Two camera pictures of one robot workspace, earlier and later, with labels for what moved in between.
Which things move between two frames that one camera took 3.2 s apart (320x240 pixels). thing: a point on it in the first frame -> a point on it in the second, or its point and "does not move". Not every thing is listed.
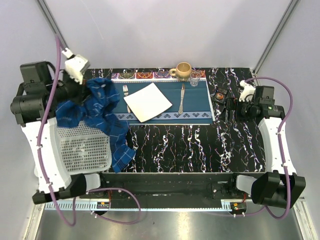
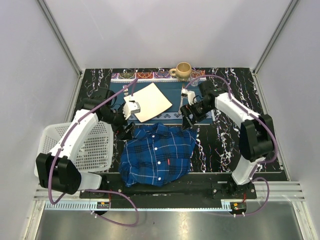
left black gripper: [82, 90] -> [120, 128]
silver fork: [125, 89] does not move
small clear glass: [194, 77] does not move
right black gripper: [233, 103] -> [186, 110]
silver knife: [181, 108] does not move
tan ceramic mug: [182, 71] does not move
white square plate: [147, 102] does not move
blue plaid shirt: [99, 103] -> [156, 154]
